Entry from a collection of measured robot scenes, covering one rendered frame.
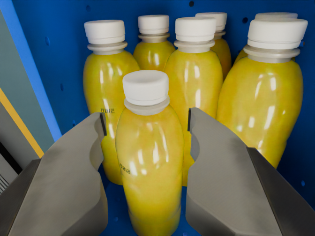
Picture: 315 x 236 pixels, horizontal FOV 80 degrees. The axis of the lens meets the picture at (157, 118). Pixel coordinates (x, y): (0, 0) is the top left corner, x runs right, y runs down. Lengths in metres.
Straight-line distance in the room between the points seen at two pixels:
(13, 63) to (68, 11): 1.36
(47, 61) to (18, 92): 1.48
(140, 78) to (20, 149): 1.87
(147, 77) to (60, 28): 0.10
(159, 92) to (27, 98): 1.53
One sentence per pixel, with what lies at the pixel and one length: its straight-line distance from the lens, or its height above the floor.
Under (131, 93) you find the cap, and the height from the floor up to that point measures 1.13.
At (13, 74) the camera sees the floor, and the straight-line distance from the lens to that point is 1.61.
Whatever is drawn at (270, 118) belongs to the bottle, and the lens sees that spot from 0.18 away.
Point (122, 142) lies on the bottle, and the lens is 0.17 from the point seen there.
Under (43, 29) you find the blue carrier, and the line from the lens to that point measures 0.20.
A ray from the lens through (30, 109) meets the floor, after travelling 1.70.
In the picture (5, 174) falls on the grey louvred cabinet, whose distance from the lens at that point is 1.98.
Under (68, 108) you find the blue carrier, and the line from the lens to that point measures 0.22.
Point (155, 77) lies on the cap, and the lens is 0.16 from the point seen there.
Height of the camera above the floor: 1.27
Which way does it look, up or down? 58 degrees down
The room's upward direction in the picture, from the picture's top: 176 degrees clockwise
